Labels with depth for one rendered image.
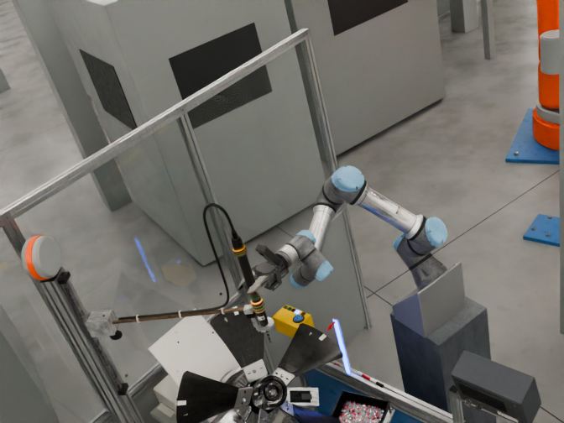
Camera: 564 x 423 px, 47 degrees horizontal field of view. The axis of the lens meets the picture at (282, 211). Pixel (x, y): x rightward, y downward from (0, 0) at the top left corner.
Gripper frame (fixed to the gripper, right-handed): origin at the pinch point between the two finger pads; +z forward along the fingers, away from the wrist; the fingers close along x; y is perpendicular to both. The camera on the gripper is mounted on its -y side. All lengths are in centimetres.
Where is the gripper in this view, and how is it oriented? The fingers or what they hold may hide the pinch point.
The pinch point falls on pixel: (244, 288)
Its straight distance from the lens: 226.5
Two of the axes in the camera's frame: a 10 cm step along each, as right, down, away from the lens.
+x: -7.3, -2.1, 6.5
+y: 2.3, 8.2, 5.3
